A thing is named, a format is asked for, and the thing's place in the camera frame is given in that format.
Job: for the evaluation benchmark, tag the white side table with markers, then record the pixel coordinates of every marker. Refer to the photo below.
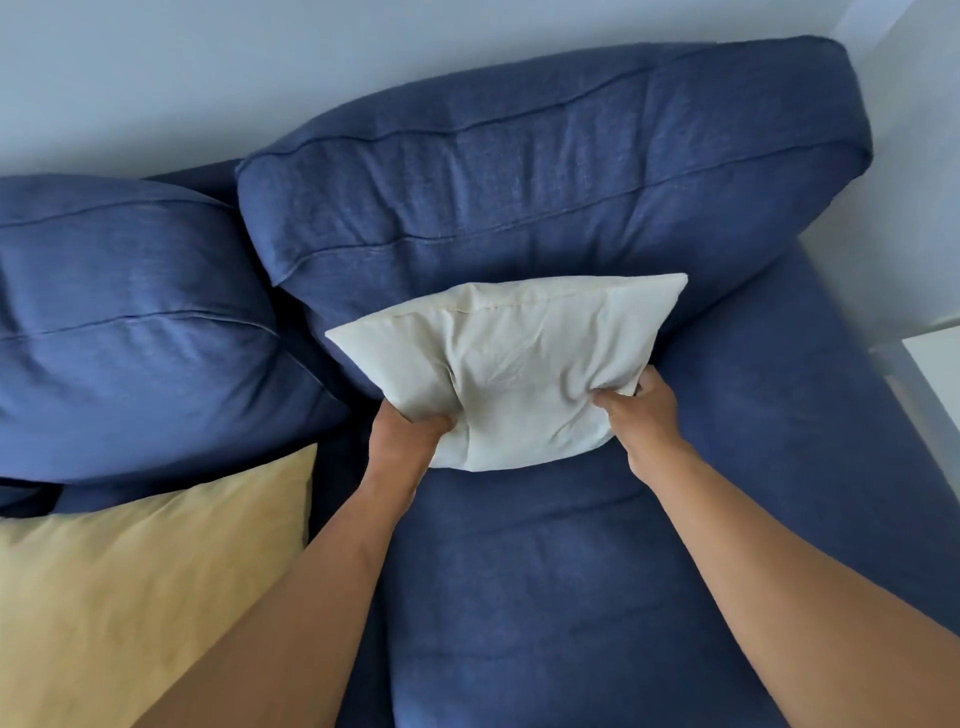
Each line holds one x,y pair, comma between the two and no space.
926,390

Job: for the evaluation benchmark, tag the person's right hand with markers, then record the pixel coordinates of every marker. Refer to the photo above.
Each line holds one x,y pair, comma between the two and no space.
646,429

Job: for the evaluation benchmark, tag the person's right thumb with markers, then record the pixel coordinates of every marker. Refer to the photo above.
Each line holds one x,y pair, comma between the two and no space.
611,403

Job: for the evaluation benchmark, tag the white throw pillow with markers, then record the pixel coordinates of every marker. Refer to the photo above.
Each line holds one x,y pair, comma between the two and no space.
517,360

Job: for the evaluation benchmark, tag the yellow throw pillow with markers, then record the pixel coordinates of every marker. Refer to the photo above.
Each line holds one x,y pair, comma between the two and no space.
135,600

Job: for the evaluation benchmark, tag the blue fabric sofa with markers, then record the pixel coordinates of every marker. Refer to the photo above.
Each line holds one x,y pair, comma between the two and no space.
600,540

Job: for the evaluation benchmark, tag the blue sofa back cushion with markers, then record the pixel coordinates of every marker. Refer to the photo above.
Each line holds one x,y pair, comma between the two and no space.
142,330
555,180

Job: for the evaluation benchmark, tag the person's left forearm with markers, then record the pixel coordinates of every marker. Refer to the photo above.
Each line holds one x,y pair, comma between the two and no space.
292,607

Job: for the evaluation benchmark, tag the person's left thumb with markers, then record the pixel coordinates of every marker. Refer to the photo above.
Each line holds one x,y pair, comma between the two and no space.
429,427

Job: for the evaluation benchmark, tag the person's right forearm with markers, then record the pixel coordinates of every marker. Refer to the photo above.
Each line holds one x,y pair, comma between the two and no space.
787,592

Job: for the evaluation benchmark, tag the person's left hand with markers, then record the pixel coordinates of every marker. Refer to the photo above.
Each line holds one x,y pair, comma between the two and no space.
397,446

